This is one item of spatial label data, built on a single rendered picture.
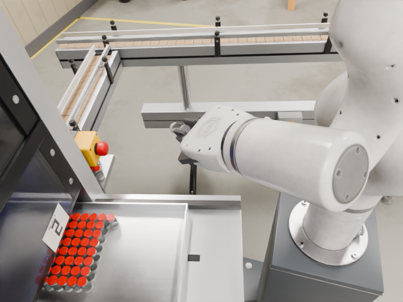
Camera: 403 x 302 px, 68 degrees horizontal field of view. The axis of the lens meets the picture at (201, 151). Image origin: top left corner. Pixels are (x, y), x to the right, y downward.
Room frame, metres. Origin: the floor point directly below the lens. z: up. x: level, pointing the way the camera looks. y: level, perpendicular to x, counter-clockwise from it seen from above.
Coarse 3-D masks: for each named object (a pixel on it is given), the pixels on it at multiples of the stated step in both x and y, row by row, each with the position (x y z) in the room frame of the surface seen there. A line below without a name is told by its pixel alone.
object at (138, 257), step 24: (120, 216) 0.43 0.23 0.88; (144, 216) 0.42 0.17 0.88; (168, 216) 0.41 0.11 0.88; (120, 240) 0.36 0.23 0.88; (144, 240) 0.35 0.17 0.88; (168, 240) 0.35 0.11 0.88; (120, 264) 0.30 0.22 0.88; (144, 264) 0.29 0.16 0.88; (168, 264) 0.28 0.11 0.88; (96, 288) 0.25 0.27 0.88; (120, 288) 0.24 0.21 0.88; (144, 288) 0.24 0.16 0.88; (168, 288) 0.23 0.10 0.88
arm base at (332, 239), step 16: (304, 208) 0.41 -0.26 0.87; (320, 208) 0.32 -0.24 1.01; (288, 224) 0.36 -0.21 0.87; (304, 224) 0.35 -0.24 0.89; (320, 224) 0.31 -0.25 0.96; (336, 224) 0.29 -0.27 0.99; (352, 224) 0.28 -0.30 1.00; (304, 240) 0.32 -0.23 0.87; (320, 240) 0.30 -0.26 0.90; (336, 240) 0.28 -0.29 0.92; (352, 240) 0.30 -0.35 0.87; (320, 256) 0.27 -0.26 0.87; (336, 256) 0.27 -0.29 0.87; (352, 256) 0.26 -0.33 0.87
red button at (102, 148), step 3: (102, 141) 0.59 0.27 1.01; (99, 144) 0.57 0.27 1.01; (102, 144) 0.57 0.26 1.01; (105, 144) 0.58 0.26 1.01; (99, 147) 0.57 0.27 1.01; (102, 147) 0.57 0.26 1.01; (105, 147) 0.57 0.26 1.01; (108, 147) 0.58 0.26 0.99; (99, 150) 0.56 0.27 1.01; (102, 150) 0.56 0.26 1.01; (105, 150) 0.56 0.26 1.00; (108, 150) 0.58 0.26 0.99; (99, 153) 0.56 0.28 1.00; (102, 153) 0.56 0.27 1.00; (105, 153) 0.56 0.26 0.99
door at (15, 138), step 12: (0, 108) 0.41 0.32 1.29; (0, 120) 0.39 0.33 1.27; (12, 120) 0.42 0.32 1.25; (0, 132) 0.38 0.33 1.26; (12, 132) 0.40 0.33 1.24; (0, 144) 0.37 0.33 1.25; (12, 144) 0.38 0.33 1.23; (0, 156) 0.35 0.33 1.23; (12, 156) 0.37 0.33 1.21; (0, 168) 0.34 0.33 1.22
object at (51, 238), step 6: (60, 210) 0.37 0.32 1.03; (54, 216) 0.34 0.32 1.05; (60, 216) 0.36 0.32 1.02; (66, 216) 0.37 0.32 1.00; (60, 222) 0.35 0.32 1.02; (66, 222) 0.36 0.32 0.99; (48, 228) 0.32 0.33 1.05; (54, 228) 0.33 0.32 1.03; (60, 228) 0.34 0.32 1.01; (48, 234) 0.31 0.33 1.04; (54, 234) 0.32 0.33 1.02; (60, 234) 0.33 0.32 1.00; (48, 240) 0.30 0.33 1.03; (54, 240) 0.31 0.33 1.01; (54, 246) 0.30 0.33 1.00
